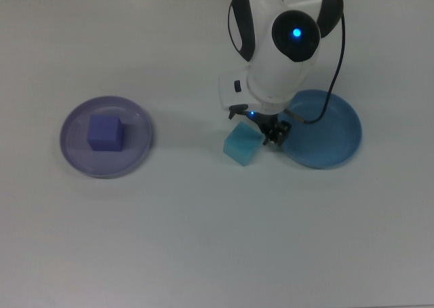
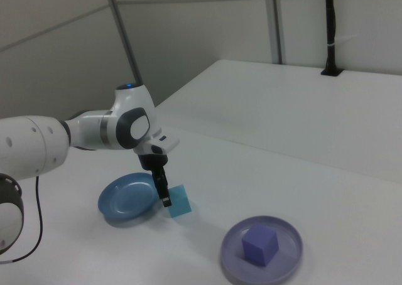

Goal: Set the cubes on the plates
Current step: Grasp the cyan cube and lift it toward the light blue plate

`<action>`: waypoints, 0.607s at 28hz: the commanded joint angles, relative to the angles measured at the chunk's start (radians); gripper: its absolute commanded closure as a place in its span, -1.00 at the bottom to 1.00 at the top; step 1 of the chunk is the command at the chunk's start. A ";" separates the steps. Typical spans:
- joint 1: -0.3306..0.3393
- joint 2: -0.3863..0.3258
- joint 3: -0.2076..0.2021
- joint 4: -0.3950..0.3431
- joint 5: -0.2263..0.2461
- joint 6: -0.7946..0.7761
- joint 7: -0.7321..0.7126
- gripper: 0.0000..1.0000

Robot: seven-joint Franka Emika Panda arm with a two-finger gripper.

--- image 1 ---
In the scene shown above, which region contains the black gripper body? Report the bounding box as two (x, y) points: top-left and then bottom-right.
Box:
(249, 109), (278, 123)

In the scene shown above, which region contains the cyan foam cube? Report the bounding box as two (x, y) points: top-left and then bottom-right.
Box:
(222, 120), (264, 168)

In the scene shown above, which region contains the purple foam cube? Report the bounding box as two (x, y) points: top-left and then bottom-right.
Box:
(86, 114), (125, 152)

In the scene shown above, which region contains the blue round plate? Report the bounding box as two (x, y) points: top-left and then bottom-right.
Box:
(277, 89), (363, 170)

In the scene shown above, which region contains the purple round plate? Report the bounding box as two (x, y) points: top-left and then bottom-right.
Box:
(59, 95), (153, 179)

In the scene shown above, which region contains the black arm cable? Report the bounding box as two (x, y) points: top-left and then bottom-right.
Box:
(283, 2), (347, 124)

